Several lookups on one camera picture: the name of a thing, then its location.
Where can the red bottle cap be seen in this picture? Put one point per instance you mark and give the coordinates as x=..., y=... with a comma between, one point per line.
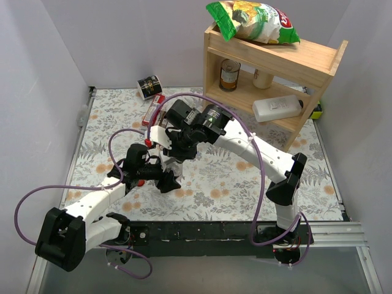
x=140, y=183

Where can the tin can on shelf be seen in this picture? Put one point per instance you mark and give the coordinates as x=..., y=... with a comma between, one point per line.
x=229, y=73

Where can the black base bar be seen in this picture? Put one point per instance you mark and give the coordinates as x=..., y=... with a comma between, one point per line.
x=209, y=239

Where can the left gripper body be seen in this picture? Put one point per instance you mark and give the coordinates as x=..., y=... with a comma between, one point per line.
x=163, y=179

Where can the white jug on shelf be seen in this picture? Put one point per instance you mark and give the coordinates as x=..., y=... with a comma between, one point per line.
x=277, y=108

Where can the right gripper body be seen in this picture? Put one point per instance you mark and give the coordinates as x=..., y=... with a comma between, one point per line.
x=179, y=153

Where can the yellow green box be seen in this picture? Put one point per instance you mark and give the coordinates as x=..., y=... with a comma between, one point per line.
x=317, y=111

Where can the green chips bag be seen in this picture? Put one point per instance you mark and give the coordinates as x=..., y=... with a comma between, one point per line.
x=253, y=21

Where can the beige cup on shelf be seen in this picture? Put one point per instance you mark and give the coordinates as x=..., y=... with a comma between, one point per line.
x=262, y=80

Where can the red cardboard box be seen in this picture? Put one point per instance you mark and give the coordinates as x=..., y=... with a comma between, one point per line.
x=150, y=117

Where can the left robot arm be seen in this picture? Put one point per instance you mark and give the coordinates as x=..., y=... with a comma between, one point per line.
x=67, y=234

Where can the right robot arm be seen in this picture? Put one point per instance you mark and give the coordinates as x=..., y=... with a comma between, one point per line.
x=217, y=125

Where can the wooden shelf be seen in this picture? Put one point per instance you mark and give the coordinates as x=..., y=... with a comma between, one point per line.
x=305, y=63

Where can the floral table mat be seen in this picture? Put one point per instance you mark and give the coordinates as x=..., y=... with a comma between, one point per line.
x=216, y=186

